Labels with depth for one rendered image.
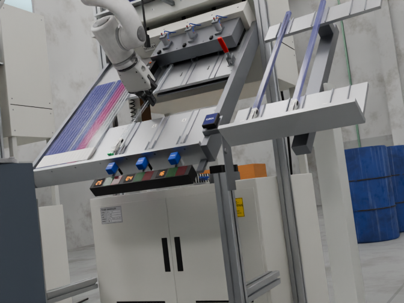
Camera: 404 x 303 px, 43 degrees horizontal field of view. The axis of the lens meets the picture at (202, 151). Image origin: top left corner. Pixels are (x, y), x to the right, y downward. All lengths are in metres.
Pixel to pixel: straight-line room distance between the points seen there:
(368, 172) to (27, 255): 3.77
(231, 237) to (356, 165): 3.26
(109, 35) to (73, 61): 6.89
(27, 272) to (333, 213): 0.75
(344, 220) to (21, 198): 0.78
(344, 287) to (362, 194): 3.22
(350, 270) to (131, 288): 0.90
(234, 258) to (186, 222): 0.44
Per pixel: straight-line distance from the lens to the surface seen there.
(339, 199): 1.37
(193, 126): 1.53
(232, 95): 1.62
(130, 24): 1.60
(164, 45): 1.98
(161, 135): 1.58
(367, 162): 4.60
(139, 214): 1.92
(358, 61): 11.68
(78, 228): 8.02
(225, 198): 1.40
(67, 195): 7.91
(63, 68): 8.33
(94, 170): 1.64
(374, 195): 4.61
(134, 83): 1.73
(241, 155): 11.31
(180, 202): 1.82
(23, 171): 1.13
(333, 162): 1.37
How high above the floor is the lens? 0.60
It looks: 4 degrees up
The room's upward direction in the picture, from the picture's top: 7 degrees counter-clockwise
